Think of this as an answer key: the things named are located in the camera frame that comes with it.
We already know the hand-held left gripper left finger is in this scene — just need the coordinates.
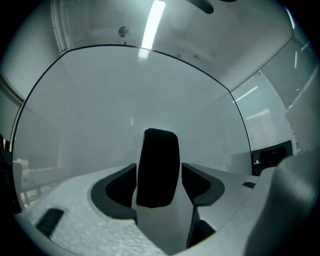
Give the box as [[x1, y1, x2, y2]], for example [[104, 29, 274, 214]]
[[14, 163, 173, 256]]

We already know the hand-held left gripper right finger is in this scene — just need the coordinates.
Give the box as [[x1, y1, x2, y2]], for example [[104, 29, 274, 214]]
[[181, 162, 261, 256]]

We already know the black device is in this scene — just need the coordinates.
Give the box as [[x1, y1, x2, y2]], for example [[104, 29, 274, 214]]
[[131, 127, 181, 210]]

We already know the large white board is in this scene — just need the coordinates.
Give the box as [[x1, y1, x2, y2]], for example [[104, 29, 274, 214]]
[[12, 44, 253, 213]]

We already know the black office chair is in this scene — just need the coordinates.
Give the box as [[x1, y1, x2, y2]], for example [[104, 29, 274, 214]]
[[251, 139, 294, 176]]

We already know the white slatted window blind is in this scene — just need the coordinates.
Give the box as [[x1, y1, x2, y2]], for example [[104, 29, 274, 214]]
[[231, 72, 297, 152]]

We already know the long ceiling light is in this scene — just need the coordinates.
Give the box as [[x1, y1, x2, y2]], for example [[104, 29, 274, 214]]
[[138, 0, 167, 60]]

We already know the round ceiling fixture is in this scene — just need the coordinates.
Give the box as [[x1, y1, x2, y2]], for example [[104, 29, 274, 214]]
[[118, 25, 131, 39]]

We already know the black head-worn camera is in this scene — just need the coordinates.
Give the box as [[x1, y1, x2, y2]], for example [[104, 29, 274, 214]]
[[188, 0, 239, 15]]

